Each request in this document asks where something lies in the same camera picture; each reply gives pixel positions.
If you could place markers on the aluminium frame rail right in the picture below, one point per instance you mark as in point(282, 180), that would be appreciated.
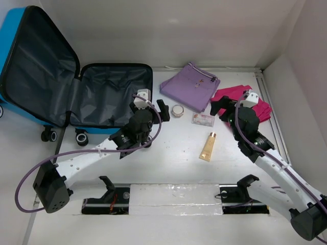
point(278, 137)

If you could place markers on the gold cosmetic tube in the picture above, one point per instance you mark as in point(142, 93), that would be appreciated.
point(207, 150)

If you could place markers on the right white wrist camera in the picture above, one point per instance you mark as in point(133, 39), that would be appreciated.
point(250, 99)

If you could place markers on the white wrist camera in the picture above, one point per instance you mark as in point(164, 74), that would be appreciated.
point(250, 99)
point(142, 98)

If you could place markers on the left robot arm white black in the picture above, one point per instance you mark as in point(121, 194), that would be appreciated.
point(81, 177)

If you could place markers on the clear plastic packet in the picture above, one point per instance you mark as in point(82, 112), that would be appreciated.
point(203, 119)

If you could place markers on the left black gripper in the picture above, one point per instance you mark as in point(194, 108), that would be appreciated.
point(163, 109)

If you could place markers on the purple shirt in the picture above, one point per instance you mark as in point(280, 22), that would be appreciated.
point(192, 87)

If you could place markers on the round cream jar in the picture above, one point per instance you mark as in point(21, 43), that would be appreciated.
point(177, 111)

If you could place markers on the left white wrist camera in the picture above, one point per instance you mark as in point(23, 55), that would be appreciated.
point(142, 98)

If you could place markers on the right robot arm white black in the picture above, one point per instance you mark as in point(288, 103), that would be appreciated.
point(300, 203)

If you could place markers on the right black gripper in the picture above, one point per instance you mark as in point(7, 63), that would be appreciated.
point(223, 103)

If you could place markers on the pink cloth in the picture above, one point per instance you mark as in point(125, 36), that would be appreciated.
point(262, 109)

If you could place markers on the blue kids suitcase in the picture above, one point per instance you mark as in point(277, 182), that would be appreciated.
point(42, 80)

